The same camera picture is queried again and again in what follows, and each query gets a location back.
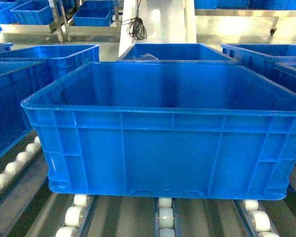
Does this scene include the large blue plastic crate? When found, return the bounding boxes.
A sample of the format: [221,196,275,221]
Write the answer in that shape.
[21,62,296,200]

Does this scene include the blue crate far shelf centre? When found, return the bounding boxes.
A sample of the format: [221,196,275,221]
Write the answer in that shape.
[73,0,115,27]

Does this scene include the blue crate shelf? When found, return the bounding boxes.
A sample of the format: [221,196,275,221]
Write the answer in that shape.
[73,0,115,27]
[11,0,54,25]

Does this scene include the blue crate far shelf left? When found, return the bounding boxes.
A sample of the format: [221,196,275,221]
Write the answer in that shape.
[11,0,54,25]

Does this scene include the blue crate behind centre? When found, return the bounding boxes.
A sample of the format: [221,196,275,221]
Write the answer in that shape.
[117,43,238,64]

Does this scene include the white roller track centre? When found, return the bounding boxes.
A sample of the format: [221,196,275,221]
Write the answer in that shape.
[154,197,181,237]

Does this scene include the white roller track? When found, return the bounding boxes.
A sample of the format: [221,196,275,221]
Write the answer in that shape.
[0,136,41,192]
[55,194,97,237]
[233,199,280,237]
[154,197,181,237]

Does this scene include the blue crate rear left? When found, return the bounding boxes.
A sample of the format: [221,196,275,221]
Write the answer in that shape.
[0,44,100,79]

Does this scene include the white roller track far left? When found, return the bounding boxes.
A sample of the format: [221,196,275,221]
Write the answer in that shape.
[0,136,41,192]

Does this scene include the blue crate rear right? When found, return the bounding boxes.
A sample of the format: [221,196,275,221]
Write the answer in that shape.
[221,44,296,80]

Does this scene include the blue crate near left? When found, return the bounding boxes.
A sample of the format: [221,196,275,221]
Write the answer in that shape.
[0,61,43,157]

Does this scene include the blue crate near right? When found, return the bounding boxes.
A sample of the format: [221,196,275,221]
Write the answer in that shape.
[274,63,296,93]

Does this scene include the white roller track right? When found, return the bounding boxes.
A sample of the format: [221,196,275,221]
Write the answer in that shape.
[233,199,280,237]

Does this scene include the black coiled cable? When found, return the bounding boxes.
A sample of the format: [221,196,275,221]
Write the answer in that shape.
[121,0,148,40]

